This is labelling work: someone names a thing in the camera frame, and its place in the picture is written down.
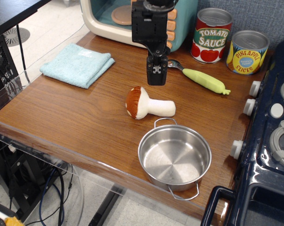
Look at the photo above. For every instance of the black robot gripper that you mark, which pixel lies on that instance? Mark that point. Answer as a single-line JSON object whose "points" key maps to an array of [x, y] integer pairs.
{"points": [[149, 22]]}

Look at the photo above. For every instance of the plush mushroom toy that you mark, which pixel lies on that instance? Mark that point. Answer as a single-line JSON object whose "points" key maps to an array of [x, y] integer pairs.
{"points": [[139, 104]]}

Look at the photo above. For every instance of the light blue folded cloth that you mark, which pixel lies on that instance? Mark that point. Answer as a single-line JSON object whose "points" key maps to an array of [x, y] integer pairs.
{"points": [[77, 66]]}

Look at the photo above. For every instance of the toy microwave oven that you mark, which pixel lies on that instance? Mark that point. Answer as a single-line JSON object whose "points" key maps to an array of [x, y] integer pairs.
{"points": [[97, 15]]}

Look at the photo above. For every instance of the tomato sauce can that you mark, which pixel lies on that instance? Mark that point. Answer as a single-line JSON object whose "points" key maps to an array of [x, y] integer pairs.
{"points": [[211, 34]]}

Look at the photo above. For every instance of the pineapple slices can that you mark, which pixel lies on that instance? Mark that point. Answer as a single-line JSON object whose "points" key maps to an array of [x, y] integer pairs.
{"points": [[247, 52]]}

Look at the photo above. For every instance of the stainless steel pot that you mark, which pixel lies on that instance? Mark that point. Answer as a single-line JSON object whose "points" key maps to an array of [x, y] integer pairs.
{"points": [[175, 158]]}

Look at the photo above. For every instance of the black computer tower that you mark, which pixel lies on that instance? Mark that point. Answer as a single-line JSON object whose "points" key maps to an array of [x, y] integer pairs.
{"points": [[8, 69]]}

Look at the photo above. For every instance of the dark blue toy stove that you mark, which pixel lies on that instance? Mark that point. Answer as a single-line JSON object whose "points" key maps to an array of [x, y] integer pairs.
{"points": [[257, 198]]}

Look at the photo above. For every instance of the black desk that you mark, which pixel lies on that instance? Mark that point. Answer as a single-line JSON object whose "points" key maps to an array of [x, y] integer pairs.
{"points": [[12, 12]]}

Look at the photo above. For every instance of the clear acrylic guard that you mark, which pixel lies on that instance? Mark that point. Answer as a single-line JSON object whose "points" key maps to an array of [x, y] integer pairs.
{"points": [[90, 128]]}

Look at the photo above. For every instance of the spoon with green handle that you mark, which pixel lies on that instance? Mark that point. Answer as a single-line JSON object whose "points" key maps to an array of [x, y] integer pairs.
{"points": [[201, 78]]}

